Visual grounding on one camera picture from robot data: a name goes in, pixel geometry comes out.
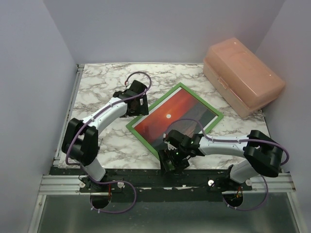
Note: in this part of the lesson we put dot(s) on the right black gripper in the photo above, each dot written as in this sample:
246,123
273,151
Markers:
165,154

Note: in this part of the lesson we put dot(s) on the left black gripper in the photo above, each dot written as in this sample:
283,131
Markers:
143,109

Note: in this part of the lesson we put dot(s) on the sunset photo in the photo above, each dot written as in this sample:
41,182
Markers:
175,119

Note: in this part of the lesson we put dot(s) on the green wooden picture frame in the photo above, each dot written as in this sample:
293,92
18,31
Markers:
170,97

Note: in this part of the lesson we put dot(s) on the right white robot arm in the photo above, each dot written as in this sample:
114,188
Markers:
262,155

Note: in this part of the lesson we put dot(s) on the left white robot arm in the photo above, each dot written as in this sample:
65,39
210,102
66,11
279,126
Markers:
81,137

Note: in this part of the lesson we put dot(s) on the pink plastic storage box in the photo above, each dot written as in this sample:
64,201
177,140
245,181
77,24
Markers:
242,79

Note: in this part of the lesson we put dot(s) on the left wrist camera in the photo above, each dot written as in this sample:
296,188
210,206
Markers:
135,88

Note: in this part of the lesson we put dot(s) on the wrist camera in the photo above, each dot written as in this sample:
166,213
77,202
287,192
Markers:
135,88
173,139

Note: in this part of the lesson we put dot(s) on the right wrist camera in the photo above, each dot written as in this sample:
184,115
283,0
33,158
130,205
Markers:
173,139

